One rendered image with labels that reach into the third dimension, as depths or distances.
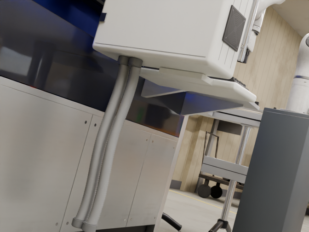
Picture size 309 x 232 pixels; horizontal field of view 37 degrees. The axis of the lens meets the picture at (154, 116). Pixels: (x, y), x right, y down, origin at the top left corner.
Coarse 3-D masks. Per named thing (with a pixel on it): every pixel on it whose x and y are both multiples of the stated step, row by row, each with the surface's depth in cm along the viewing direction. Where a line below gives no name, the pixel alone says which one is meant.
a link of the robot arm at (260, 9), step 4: (260, 0) 239; (264, 0) 238; (268, 0) 238; (272, 0) 239; (276, 0) 241; (280, 0) 243; (284, 0) 246; (260, 4) 238; (264, 4) 238; (268, 4) 238; (260, 8) 238; (264, 8) 239; (260, 12) 240; (256, 16) 241
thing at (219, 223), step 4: (220, 220) 324; (224, 220) 324; (216, 224) 315; (220, 224) 318; (224, 224) 323; (228, 224) 334; (212, 228) 310; (216, 228) 311; (224, 228) 324; (228, 228) 338
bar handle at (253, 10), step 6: (258, 0) 158; (252, 6) 157; (252, 12) 157; (252, 18) 157; (246, 24) 157; (252, 24) 157; (246, 30) 157; (246, 36) 157; (246, 42) 156; (240, 48) 156; (246, 48) 157; (240, 54) 156; (240, 60) 156
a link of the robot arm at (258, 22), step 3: (261, 12) 244; (264, 12) 248; (261, 15) 245; (258, 18) 244; (261, 18) 246; (255, 21) 245; (258, 21) 246; (261, 21) 247; (255, 24) 245; (258, 24) 246; (261, 24) 248
